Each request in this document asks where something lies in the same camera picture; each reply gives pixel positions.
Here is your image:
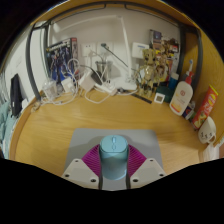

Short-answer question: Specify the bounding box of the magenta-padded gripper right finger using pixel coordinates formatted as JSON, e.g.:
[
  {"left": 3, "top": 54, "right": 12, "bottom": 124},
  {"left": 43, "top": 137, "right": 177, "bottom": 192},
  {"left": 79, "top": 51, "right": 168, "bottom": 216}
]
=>
[{"left": 125, "top": 144, "right": 167, "bottom": 191}]

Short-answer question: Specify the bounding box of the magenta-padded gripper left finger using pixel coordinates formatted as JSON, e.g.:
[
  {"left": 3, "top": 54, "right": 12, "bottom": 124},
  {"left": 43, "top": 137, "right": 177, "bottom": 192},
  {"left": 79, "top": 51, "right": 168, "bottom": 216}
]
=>
[{"left": 61, "top": 143, "right": 104, "bottom": 191}]

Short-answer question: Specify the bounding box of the light blue computer mouse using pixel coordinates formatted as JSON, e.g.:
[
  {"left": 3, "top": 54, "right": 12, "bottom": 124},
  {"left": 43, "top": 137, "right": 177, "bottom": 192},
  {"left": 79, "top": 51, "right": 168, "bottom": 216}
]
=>
[{"left": 98, "top": 134, "right": 130, "bottom": 181}]

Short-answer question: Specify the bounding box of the grey mouse pad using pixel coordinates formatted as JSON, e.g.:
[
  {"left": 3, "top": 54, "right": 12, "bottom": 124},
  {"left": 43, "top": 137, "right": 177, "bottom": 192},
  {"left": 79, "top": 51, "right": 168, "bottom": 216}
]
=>
[{"left": 64, "top": 127, "right": 165, "bottom": 192}]

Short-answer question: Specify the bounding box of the clear plastic lidded container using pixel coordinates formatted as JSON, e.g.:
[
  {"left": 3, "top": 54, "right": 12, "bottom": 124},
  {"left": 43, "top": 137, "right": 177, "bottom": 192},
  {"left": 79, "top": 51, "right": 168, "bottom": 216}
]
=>
[{"left": 202, "top": 143, "right": 221, "bottom": 163}]

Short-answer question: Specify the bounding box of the white printed mug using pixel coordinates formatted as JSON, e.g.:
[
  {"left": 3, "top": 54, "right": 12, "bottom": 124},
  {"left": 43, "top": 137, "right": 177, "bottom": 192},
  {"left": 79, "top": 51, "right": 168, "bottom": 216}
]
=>
[{"left": 197, "top": 115, "right": 218, "bottom": 145}]

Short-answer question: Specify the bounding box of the blue snack packet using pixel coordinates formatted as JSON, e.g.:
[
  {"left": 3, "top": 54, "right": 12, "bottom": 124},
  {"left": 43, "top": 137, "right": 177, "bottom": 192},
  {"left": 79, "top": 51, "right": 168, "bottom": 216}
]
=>
[{"left": 183, "top": 106, "right": 196, "bottom": 120}]

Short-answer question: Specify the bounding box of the black flat ruler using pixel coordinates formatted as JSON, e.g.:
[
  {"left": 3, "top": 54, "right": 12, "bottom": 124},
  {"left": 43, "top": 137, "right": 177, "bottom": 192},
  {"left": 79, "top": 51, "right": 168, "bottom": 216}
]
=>
[{"left": 131, "top": 92, "right": 153, "bottom": 104}]

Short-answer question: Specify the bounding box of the small white cube clock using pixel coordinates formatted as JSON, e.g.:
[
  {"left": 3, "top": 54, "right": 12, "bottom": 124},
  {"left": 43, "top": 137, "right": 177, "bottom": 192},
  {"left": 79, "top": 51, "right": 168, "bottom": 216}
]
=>
[{"left": 153, "top": 92, "right": 165, "bottom": 104}]

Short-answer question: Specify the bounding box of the dark green box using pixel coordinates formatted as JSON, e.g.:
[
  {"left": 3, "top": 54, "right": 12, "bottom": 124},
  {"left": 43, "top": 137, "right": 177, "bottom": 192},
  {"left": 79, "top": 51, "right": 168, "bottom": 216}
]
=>
[{"left": 156, "top": 85, "right": 174, "bottom": 104}]

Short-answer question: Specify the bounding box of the white pump lotion bottle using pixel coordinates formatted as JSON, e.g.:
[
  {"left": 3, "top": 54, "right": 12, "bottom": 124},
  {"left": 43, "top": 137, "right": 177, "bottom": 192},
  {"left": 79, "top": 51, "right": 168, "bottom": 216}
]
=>
[{"left": 169, "top": 71, "right": 195, "bottom": 117}]

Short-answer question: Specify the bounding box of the red chips can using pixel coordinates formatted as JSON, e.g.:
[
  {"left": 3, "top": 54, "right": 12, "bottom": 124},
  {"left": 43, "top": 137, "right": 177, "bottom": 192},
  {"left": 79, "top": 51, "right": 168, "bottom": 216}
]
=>
[{"left": 191, "top": 84, "right": 219, "bottom": 130}]

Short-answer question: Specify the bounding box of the teal bed blanket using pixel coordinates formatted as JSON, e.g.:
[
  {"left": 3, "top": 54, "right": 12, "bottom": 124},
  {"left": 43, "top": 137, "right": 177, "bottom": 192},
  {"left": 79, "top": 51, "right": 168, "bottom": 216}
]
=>
[{"left": 0, "top": 101, "right": 18, "bottom": 158}]

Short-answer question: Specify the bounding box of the clear glass jar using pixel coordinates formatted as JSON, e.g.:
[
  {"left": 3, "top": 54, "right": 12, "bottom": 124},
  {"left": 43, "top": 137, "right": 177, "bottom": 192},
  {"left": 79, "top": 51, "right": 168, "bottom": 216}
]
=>
[{"left": 42, "top": 79, "right": 58, "bottom": 99}]

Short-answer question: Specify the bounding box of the white power strip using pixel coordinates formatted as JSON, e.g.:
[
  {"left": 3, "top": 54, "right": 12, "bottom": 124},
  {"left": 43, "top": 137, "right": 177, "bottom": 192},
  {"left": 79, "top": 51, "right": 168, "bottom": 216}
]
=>
[{"left": 96, "top": 83, "right": 118, "bottom": 96}]

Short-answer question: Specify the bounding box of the white desk lamp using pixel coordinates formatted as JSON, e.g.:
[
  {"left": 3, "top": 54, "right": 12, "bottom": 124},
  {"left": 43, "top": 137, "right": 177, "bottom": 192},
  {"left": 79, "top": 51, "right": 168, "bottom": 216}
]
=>
[{"left": 109, "top": 14, "right": 138, "bottom": 92}]

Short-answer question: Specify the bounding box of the white power adapter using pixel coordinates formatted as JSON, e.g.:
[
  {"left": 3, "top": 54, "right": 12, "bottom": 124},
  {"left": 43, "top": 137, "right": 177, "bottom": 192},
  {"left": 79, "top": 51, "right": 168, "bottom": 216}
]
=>
[{"left": 79, "top": 69, "right": 96, "bottom": 92}]

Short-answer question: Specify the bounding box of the black backpack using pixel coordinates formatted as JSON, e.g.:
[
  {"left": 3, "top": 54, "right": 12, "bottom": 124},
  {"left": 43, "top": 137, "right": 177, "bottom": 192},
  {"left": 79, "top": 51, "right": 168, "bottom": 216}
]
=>
[{"left": 9, "top": 73, "right": 24, "bottom": 118}]

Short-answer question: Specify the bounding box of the tan robot model figure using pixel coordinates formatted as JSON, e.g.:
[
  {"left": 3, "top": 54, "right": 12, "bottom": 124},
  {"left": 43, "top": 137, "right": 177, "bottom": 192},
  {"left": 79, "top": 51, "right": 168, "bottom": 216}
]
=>
[{"left": 134, "top": 48, "right": 159, "bottom": 98}]

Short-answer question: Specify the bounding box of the dark blue model kit box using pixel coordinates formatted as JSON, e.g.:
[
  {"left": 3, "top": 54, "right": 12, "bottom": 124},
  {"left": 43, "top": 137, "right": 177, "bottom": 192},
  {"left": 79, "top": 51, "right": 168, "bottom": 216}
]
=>
[{"left": 46, "top": 37, "right": 79, "bottom": 84}]

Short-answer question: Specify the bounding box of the blue spray bottle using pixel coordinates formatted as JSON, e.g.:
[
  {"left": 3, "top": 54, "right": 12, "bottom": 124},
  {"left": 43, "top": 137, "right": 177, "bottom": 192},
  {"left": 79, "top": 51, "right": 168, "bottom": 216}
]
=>
[{"left": 185, "top": 59, "right": 196, "bottom": 77}]

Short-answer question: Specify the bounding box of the colourful picture box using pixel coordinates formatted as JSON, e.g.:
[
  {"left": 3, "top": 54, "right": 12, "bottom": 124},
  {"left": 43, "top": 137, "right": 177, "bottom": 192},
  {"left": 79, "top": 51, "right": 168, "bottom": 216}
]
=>
[{"left": 149, "top": 29, "right": 181, "bottom": 56}]

